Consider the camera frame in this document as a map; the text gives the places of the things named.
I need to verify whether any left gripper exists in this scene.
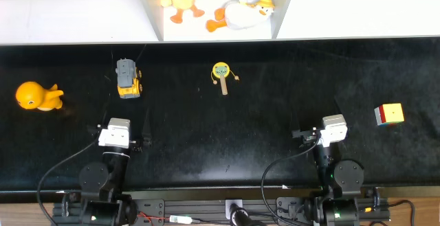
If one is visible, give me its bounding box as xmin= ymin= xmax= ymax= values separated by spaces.
xmin=127 ymin=107 xmax=153 ymax=152

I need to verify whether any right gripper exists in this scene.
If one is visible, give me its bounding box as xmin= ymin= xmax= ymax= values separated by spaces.
xmin=290 ymin=97 xmax=345 ymax=148

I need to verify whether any grey and yellow toy truck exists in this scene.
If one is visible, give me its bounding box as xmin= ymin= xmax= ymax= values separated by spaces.
xmin=115 ymin=58 xmax=144 ymax=100

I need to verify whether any yellow wooden rattle drum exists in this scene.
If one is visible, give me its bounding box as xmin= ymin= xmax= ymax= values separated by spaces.
xmin=210 ymin=61 xmax=241 ymax=96

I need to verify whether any yellow rubber duck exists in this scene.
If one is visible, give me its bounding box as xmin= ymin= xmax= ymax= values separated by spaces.
xmin=14 ymin=80 xmax=65 ymax=113

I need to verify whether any many-coloured puzzle cube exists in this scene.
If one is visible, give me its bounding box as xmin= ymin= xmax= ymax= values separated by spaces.
xmin=373 ymin=102 xmax=406 ymax=127

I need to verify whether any white shelf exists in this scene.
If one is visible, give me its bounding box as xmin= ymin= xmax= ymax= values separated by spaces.
xmin=0 ymin=0 xmax=440 ymax=47

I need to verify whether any white plush duck yellow hat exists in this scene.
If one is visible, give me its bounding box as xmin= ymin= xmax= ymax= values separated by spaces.
xmin=205 ymin=0 xmax=276 ymax=34

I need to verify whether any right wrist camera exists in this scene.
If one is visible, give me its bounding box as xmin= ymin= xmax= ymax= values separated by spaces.
xmin=319 ymin=113 xmax=349 ymax=148

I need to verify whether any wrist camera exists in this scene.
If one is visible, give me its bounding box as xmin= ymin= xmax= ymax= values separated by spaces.
xmin=98 ymin=117 xmax=132 ymax=149
xmin=319 ymin=113 xmax=349 ymax=148

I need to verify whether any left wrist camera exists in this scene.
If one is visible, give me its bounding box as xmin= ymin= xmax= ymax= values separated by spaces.
xmin=98 ymin=117 xmax=132 ymax=149

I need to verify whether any black cable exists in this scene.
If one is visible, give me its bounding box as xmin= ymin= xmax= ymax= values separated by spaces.
xmin=36 ymin=137 xmax=104 ymax=226
xmin=260 ymin=135 xmax=322 ymax=226

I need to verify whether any mounting rail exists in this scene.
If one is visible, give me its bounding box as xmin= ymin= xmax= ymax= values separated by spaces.
xmin=51 ymin=185 xmax=415 ymax=226

